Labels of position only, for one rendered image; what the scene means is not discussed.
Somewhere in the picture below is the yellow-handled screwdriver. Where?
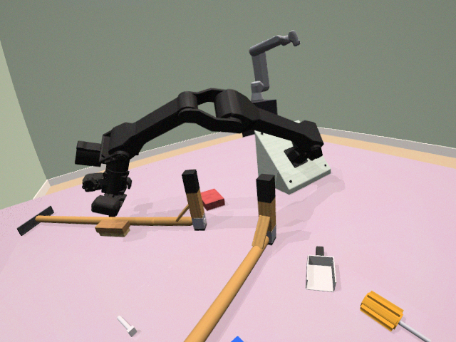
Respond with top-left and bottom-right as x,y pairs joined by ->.
360,291 -> 431,342

